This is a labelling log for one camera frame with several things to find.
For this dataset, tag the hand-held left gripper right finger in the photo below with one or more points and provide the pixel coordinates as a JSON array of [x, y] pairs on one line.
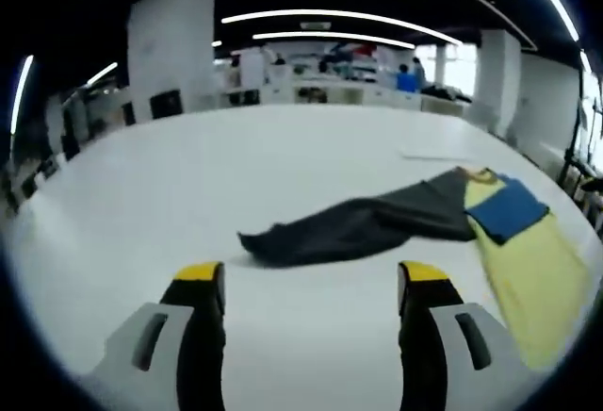
[[447, 345]]

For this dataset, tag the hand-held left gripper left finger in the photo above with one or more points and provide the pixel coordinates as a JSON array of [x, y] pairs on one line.
[[155, 345]]

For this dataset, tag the yellow grey blue garment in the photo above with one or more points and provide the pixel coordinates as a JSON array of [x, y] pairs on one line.
[[377, 232]]

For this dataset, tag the black chair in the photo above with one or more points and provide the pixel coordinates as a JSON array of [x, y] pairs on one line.
[[128, 113], [165, 105]]

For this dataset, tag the dark clothes pile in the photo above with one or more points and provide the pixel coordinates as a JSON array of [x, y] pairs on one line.
[[445, 94]]

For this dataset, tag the white counter row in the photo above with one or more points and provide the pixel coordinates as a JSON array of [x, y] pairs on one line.
[[377, 96]]

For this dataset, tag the white square pillar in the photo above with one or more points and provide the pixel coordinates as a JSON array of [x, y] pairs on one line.
[[169, 48], [497, 81]]

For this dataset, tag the white tall cabinet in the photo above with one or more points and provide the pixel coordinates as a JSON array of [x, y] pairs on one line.
[[252, 69]]

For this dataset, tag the ceiling air vent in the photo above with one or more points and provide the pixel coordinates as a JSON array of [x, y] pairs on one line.
[[314, 26]]

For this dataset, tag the red blue wall banner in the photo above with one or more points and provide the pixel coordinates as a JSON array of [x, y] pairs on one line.
[[351, 52]]

